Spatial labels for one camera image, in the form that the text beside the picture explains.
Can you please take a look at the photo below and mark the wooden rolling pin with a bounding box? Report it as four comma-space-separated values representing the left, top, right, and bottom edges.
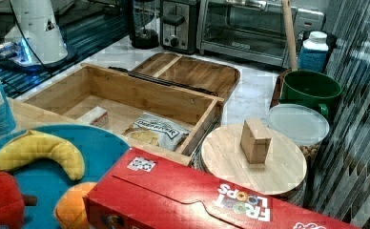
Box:
281, 0, 298, 72

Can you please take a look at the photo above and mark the red plush apple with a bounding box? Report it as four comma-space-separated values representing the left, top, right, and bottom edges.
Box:
0, 172, 37, 229

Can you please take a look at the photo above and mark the glass jar with clear lid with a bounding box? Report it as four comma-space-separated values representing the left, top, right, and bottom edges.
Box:
267, 104, 330, 166

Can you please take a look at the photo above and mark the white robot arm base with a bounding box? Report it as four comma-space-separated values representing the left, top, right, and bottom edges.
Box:
0, 0, 76, 68

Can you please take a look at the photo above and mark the brown utensil holder tray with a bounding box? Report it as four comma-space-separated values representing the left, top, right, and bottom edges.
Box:
270, 69, 291, 107

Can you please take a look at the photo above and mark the white-lidded blue bottle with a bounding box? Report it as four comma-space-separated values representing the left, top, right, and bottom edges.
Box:
298, 31, 329, 73

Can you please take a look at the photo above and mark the yellow plush banana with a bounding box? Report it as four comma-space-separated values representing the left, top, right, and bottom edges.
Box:
0, 130, 85, 180

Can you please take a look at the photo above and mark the blue plate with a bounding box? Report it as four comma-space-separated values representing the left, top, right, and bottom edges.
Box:
11, 124, 129, 229

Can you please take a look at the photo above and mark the stainless toaster oven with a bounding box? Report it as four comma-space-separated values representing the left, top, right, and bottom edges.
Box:
195, 0, 326, 69

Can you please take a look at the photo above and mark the glass jar with wooden lid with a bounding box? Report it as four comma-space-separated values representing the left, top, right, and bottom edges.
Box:
200, 118, 307, 206

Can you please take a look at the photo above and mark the silver two-slot toaster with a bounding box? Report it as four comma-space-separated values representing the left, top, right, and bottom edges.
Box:
160, 0, 200, 54

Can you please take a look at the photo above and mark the small white red box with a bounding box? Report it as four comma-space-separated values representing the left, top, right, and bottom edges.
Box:
78, 106, 109, 127

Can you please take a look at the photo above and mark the red Froot Loops box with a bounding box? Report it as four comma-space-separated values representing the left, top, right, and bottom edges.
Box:
84, 148, 359, 229

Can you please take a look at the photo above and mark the black glass french press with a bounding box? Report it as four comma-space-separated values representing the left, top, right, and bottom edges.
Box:
128, 0, 159, 50

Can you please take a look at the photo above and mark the wooden serving tray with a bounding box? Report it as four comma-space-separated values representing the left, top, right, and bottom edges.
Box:
134, 52, 240, 101

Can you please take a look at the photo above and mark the chips bag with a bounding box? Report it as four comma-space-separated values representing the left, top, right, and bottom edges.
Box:
123, 113, 190, 151

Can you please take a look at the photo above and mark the green plastic cup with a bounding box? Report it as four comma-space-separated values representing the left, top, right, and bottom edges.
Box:
278, 70, 342, 119

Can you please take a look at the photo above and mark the orange plush fruit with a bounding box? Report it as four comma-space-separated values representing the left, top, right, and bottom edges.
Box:
53, 182, 96, 229

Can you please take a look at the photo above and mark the wooden drawer with black handle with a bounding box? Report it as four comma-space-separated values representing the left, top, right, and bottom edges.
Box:
24, 64, 236, 156

